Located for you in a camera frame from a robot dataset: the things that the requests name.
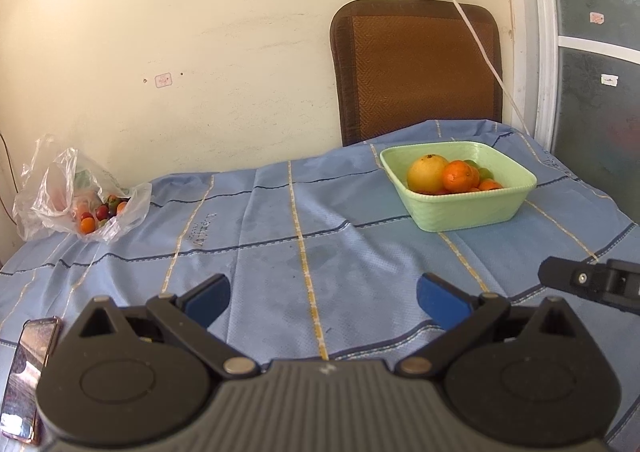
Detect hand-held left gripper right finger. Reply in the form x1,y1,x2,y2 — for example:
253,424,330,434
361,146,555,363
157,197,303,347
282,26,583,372
397,272,586,379

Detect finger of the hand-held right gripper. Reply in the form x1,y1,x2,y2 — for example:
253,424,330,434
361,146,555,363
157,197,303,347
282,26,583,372
539,256,640,317

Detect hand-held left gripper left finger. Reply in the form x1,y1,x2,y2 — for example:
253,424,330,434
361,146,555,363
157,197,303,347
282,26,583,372
77,273,262,379

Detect green plastic basket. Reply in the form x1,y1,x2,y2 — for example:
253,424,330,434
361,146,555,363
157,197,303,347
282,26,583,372
379,141,538,233

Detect large yellow citrus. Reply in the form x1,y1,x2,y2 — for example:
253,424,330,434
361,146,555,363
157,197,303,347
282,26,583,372
406,155,450,193

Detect blue checked tablecloth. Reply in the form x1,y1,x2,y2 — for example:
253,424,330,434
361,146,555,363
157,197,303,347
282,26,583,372
0,119,640,452

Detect clear plastic bag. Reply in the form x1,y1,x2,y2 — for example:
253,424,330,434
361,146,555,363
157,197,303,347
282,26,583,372
13,133,153,244

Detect smartphone with pink case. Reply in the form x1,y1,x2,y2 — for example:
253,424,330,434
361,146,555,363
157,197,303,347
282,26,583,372
0,316,62,446

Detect brown woven seat mat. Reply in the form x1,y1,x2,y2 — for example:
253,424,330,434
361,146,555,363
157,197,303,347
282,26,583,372
329,0,503,147

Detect white door frame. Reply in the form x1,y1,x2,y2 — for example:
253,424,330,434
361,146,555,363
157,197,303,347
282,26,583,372
500,0,640,153

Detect white power cable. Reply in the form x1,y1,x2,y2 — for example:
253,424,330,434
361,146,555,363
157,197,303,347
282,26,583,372
421,0,535,137

